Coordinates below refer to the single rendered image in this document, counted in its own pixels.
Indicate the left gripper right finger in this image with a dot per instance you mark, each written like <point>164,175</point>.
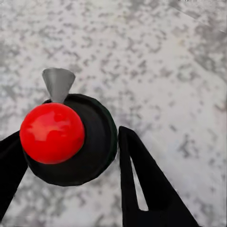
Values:
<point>165,208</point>

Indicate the insectifuge atomizer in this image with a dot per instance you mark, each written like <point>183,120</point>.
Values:
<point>71,139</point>

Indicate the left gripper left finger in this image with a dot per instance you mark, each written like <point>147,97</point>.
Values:
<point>12,169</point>

